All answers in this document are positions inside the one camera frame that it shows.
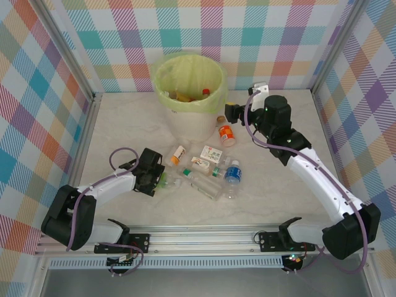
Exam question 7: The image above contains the clear plastic bottle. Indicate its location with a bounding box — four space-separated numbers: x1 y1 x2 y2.
159 172 186 191

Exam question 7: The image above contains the orange plastic bottle white label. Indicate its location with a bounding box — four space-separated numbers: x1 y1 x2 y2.
218 124 238 147

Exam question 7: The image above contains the clear bottle blue label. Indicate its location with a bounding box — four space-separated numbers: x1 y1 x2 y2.
223 159 243 200

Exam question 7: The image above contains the white waste bin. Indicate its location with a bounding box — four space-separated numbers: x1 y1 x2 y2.
153 52 228 140

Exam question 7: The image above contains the green plastic bin liner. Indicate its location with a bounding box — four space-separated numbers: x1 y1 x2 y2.
153 52 228 114

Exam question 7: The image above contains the clear bottle orange label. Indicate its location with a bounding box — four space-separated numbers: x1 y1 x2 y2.
169 139 192 167

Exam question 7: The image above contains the white green carton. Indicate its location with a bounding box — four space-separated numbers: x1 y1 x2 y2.
200 145 225 165

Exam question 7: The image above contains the long clear bottle green cap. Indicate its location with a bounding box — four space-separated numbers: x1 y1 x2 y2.
182 167 224 202

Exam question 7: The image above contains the small clear bottle green label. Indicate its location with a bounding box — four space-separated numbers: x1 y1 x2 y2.
211 156 232 181

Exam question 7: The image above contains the small circuit board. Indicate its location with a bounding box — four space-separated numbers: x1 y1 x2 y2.
106 254 136 269
283 252 305 268

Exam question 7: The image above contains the grey metal panel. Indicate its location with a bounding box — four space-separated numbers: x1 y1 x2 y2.
38 268 374 297

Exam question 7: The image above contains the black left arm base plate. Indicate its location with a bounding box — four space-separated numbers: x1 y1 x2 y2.
93 232 151 255

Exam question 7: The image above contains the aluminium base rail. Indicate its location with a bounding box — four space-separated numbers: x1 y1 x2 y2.
33 223 377 257

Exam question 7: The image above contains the aluminium side rail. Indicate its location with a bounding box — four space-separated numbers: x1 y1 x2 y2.
66 92 103 187

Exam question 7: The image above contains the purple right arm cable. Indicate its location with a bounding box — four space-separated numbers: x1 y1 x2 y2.
244 88 371 275

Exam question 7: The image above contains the perforated metal cable tray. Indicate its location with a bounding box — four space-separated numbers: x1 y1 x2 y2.
48 257 285 270

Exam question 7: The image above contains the aluminium frame post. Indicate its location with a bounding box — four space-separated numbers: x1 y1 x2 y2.
311 0 364 93
36 0 95 100

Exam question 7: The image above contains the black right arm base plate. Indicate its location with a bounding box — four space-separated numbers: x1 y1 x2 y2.
257 230 316 253

